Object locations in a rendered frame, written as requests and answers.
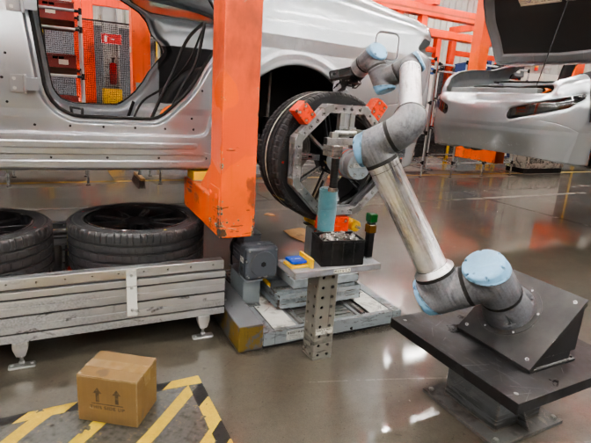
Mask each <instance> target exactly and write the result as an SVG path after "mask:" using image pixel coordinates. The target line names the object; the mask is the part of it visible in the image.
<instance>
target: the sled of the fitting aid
mask: <svg viewBox="0 0 591 443"><path fill-rule="evenodd" d="M262 279H263V280H262V281H261V282H260V288H259V291H260V292H261V293H262V294H263V295H264V296H265V297H266V298H267V299H268V300H269V301H270V302H271V303H272V304H273V305H274V306H275V307H276V308H277V309H288V308H294V307H301V306H306V300H307V287H302V288H296V289H294V288H292V287H291V286H290V285H289V284H288V283H287V282H286V281H284V280H283V279H282V278H281V277H280V276H279V275H278V274H276V276H274V277H270V278H262ZM360 293H361V284H359V283H358V282H356V281H349V282H342V283H338V286H337V295H336V301H341V300H347V299H353V298H359V297H360Z"/></svg>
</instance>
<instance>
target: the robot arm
mask: <svg viewBox="0 0 591 443"><path fill-rule="evenodd" d="M386 57H387V50H386V48H385V47H384V45H382V44H381V43H378V42H373V43H371V44H370V45H369V46H367V47H366V49H365V50H364V51H363V52H362V53H361V54H360V55H359V56H358V57H357V58H356V59H355V60H354V61H353V62H352V64H351V66H350V67H346V68H342V69H335V70H331V71H330V72H329V76H330V80H331V81H332V82H333V81H335V83H334V85H333V91H337V92H340V91H347V89H346V87H347V86H348V87H353V88H352V89H356V88H357V87H358V86H360V85H361V80H362V79H363V78H364V77H365V76H366V75H367V74H368V76H369V78H370V81H371V83H372V85H373V89H374V90H375V93H376V94H377V95H383V94H387V93H390V92H392V91H394V90H395V89H396V85H397V84H399V94H398V108H397V109H396V111H395V112H394V115H392V116H391V117H390V118H389V119H387V120H385V121H383V122H381V123H379V124H377V125H375V126H373V127H370V128H368V129H366V130H363V131H362V132H360V133H359V134H357V135H356V136H355V137H354V138H353V151H354V156H355V159H356V161H357V163H358V164H359V165H360V166H361V167H366V168H367V170H368V171H369V173H370V175H371V177H372V178H373V180H374V182H375V184H376V187H377V189H378V192H379V193H380V195H381V197H382V199H383V202H384V204H385V206H386V207H387V209H388V211H389V213H390V216H391V219H392V220H393V222H394V224H395V226H396V228H397V230H398V233H399V234H400V236H401V238H402V240H403V242H404V245H405V247H406V249H407V251H408V253H409V255H410V257H411V259H412V261H413V263H414V265H415V267H416V269H417V272H416V273H415V276H414V278H415V280H414V282H413V284H412V287H413V289H414V290H413V292H414V295H415V298H416V300H417V302H418V304H419V305H420V307H421V309H422V310H423V311H424V312H425V313H426V314H428V315H430V316H434V315H442V314H444V313H448V312H452V311H456V310H459V309H466V308H469V307H473V306H477V305H479V304H482V306H481V310H482V314H483V317H484V319H485V320H486V321H487V322H488V323H489V324H490V325H491V326H492V327H493V328H496V329H499V330H513V329H517V328H520V327H522V326H523V325H524V324H526V323H528V322H529V321H530V320H531V318H532V317H533V316H534V314H535V313H536V300H535V298H534V297H533V295H532V293H531V292H530V291H529V290H528V289H526V288H525V287H523V286H521V284H520V283H519V281H518V279H517V278H516V276H515V274H514V271H513V269H512V267H511V265H510V264H509V263H508V261H507V260H506V259H505V257H504V256H503V255H502V254H500V253H499V252H497V251H493V250H481V251H475V252H473V253H471V254H470V255H469V256H468V257H467V258H466V259H465V260H464V262H463V264H462V265H461V266H458V267H455V265H454V263H453V261H451V260H449V259H446V258H445V257H444V255H443V253H442V251H441V248H440V246H439V244H438V242H437V240H436V238H435V236H434V233H433V231H432V230H431V227H430V225H429V223H428V221H427V218H426V216H425V214H424V212H423V210H422V208H421V206H420V204H419V202H418V199H417V197H416V195H415V193H414V191H413V189H412V187H411V184H410V182H409V180H408V178H407V176H406V175H405V171H404V169H403V167H402V165H401V163H400V162H399V160H398V154H397V152H399V151H401V150H402V149H405V148H407V147H408V146H409V145H411V144H412V143H413V142H415V141H416V140H417V139H418V137H419V136H420V135H421V134H422V132H423V131H424V129H425V127H426V125H427V110H426V108H425V107H424V106H423V105H422V90H421V72H423V71H424V70H425V69H426V66H425V64H424V62H423V60H422V58H421V56H420V53H419V52H418V51H414V52H412V53H410V54H409V55H407V56H405V57H403V58H401V59H399V60H398V61H396V62H393V63H392V64H390V65H388V66H387V63H386V61H385V59H386ZM358 81H359V83H358ZM356 85H358V86H357V87H355V86H356Z"/></svg>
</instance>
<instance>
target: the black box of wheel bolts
mask: <svg viewBox="0 0 591 443"><path fill-rule="evenodd" d="M365 242H366V240H365V239H364V238H363V237H361V236H359V235H358V234H356V233H355V232H353V231H342V230H341V231H325V232H312V241H311V253H310V256H311V257H312V258H313V259H314V260H315V261H316V262H317V263H318V264H319V265H320V266H321V267H323V266H342V265H363V257H364V249H365Z"/></svg>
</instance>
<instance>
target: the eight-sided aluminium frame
mask: <svg viewBox="0 0 591 443"><path fill-rule="evenodd" d="M314 113H315V114H316V115H317V116H316V117H315V118H314V119H313V120H312V121H311V122H310V123H309V124H308V125H307V126H306V125H301V126H300V127H299V128H298V129H297V130H296V131H295V132H293V134H292V135H291V136H290V140H289V154H288V176H287V179H288V185H289V186H290V187H291V188H292V189H293V190H294V191H295V193H296V194H297V195H298V196H299V197H300V198H301V200H302V201H303V202H304V203H305V204H306V205H307V207H308V208H309V209H310V210H311V211H312V212H313V214H316V215H317V206H318V203H317V201H316V200H315V199H314V198H313V197H312V195H311V194H310V193H309V192H308V191H307V189H306V188H305V187H304V186H303V184H302V183H301V182H300V177H301V164H302V151H303V140H304V139H305V138H306V137H307V136H308V135H309V134H310V133H311V132H312V131H313V130H314V129H315V128H316V127H317V126H318V125H319V124H320V123H321V122H322V121H323V120H324V119H325V118H326V117H327V116H328V115H329V114H330V113H347V114H351V113H355V114H358V115H359V116H360V118H361V120H362V121H363V123H364V124H365V126H366V127H367V128H370V127H373V126H374V125H375V124H378V123H379V122H378V121H377V119H376V118H375V116H374V115H373V114H372V113H371V110H369V108H368V107H367V106H363V105H335V104H321V105H320V106H319V107H318V108H317V110H316V111H315V112H314ZM377 192H378V189H377V187H376V184H375V182H374V180H373V178H372V179H371V181H370V182H369V183H368V184H367V185H366V186H365V187H364V188H363V189H362V190H361V191H360V192H359V194H358V195H357V196H356V197H355V198H354V199H353V200H352V201H351V202H350V203H349V204H341V205H337V210H336V215H340V214H358V213H359V212H360V211H361V209H362V208H363V207H364V206H365V205H366V204H367V203H368V202H369V201H370V199H371V198H372V197H373V196H374V195H375V194H376V193H377Z"/></svg>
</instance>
